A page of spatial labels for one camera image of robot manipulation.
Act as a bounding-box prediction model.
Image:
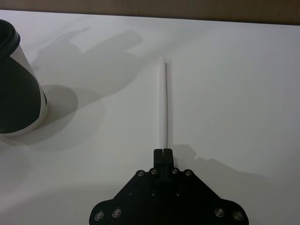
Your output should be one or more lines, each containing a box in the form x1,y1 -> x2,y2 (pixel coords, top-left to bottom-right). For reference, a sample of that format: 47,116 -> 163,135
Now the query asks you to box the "white and black paper cup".
0,44 -> 49,137

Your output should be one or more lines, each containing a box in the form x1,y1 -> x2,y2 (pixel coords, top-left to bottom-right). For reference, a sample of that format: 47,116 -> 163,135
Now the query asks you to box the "white drinking straw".
158,57 -> 173,150

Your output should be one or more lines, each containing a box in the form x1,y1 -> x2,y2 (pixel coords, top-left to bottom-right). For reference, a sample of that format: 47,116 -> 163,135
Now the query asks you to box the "black cup lid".
0,19 -> 21,58

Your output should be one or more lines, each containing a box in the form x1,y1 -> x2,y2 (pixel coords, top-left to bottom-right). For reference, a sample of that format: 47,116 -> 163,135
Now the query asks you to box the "white table cloth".
0,9 -> 300,225

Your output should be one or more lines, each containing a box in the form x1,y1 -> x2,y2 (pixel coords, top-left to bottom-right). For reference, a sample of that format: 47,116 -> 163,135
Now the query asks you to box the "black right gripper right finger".
164,148 -> 250,225

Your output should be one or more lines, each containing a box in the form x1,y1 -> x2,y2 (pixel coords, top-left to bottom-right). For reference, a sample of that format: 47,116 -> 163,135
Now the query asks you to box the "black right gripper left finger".
89,148 -> 165,225

